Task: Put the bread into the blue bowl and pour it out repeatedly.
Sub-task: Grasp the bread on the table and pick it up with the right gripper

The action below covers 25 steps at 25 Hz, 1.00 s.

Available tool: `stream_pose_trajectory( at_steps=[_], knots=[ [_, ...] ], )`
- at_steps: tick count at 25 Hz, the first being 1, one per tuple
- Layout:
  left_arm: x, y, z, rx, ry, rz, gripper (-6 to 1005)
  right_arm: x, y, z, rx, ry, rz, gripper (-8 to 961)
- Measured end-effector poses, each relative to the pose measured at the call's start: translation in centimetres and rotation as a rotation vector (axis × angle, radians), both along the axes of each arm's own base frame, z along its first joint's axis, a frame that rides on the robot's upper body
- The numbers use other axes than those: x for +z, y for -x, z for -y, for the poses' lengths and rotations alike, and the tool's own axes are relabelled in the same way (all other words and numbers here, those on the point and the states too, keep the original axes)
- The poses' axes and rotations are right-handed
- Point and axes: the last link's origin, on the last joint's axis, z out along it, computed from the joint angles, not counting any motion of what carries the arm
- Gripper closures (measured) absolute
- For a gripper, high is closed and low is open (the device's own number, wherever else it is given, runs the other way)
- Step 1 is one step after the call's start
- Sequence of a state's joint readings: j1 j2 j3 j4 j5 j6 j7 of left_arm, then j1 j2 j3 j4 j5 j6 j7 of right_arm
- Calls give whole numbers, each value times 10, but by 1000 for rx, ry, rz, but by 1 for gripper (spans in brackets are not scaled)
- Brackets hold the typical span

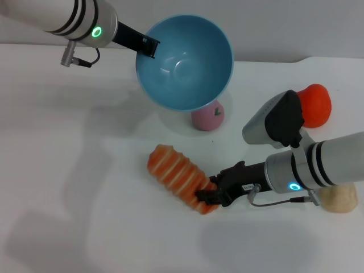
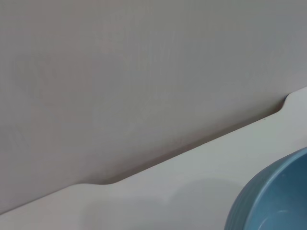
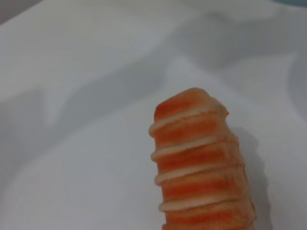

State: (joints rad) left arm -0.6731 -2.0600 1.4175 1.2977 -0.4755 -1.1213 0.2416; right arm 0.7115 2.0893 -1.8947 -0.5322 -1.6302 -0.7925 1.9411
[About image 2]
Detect blue plastic bowl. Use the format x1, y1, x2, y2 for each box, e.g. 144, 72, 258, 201
223, 147, 307, 230

